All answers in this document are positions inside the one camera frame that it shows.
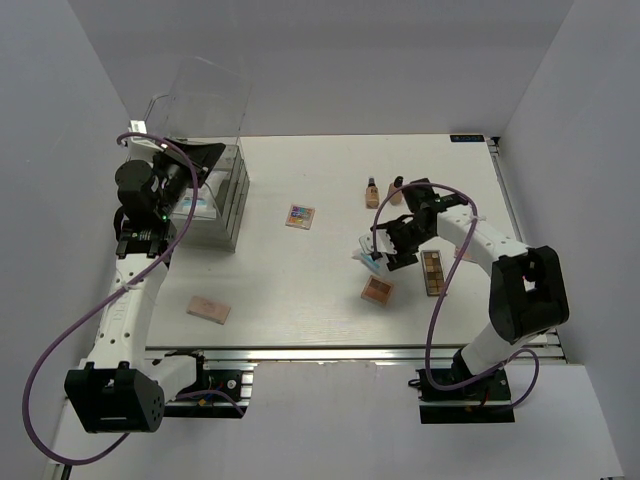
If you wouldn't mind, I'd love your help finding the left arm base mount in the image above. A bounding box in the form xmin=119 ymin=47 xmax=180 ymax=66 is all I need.
xmin=144 ymin=350 xmax=253 ymax=419

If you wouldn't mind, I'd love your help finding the black blue table label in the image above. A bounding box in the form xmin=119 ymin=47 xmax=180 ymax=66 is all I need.
xmin=449 ymin=134 xmax=485 ymax=143

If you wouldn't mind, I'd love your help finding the foundation bottle clear cap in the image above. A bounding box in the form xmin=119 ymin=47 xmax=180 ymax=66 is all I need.
xmin=365 ymin=176 xmax=380 ymax=209

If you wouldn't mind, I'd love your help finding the brown quad eyeshadow palette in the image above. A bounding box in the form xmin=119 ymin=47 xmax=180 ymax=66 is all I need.
xmin=360 ymin=275 xmax=394 ymax=308

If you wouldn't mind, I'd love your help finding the pink flat makeup box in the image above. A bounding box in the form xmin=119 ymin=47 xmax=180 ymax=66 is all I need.
xmin=186 ymin=296 xmax=231 ymax=325

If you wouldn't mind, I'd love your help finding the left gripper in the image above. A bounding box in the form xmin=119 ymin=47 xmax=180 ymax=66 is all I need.
xmin=153 ymin=138 xmax=226 ymax=219

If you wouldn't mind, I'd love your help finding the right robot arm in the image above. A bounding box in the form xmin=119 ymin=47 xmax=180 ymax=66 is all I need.
xmin=359 ymin=179 xmax=569 ymax=399

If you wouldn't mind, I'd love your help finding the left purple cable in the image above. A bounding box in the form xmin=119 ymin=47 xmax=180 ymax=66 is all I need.
xmin=22 ymin=132 xmax=205 ymax=464

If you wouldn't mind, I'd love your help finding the white blue wipes packet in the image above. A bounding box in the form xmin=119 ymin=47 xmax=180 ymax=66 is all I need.
xmin=352 ymin=234 xmax=390 ymax=277

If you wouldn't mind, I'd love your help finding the clear acrylic makeup organizer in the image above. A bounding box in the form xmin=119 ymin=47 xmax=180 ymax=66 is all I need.
xmin=144 ymin=57 xmax=251 ymax=252

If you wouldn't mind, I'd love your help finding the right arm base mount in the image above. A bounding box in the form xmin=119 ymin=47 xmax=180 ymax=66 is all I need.
xmin=408 ymin=369 xmax=515 ymax=425

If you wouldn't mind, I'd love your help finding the colourful eyeshadow palette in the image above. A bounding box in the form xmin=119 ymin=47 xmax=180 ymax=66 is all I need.
xmin=285 ymin=204 xmax=316 ymax=230

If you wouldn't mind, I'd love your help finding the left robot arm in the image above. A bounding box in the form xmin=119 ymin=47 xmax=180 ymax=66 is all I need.
xmin=64 ymin=143 xmax=225 ymax=433

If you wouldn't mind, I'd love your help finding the long brown eyeshadow palette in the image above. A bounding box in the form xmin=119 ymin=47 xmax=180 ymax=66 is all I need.
xmin=420 ymin=250 xmax=446 ymax=297

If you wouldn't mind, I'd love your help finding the foundation bottle black pump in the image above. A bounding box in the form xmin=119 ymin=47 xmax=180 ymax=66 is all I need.
xmin=388 ymin=176 xmax=404 ymax=206

